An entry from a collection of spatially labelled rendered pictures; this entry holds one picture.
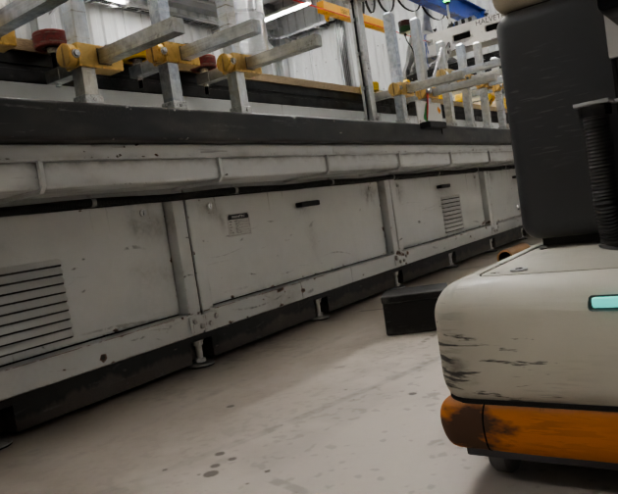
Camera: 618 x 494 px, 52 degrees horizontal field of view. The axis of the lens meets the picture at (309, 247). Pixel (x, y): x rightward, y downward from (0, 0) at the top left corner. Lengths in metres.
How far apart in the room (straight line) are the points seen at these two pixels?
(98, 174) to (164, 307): 0.52
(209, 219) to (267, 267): 0.31
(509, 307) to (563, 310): 0.07
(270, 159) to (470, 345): 1.16
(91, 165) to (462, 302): 0.90
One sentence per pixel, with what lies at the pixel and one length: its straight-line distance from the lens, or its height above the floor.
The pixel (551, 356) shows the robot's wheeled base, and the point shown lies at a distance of 0.84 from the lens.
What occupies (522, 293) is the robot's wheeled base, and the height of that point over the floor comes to 0.26.
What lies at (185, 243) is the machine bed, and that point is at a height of 0.37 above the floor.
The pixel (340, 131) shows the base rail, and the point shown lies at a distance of 2.16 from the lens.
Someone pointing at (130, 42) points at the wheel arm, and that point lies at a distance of 1.43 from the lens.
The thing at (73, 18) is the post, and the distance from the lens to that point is 1.51.
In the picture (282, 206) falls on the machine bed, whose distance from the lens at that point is 2.28.
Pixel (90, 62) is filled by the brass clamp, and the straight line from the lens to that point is 1.49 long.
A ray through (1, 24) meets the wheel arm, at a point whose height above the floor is 0.82.
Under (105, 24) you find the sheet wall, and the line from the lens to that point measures 11.33.
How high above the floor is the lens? 0.40
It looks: 3 degrees down
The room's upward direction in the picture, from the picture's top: 9 degrees counter-clockwise
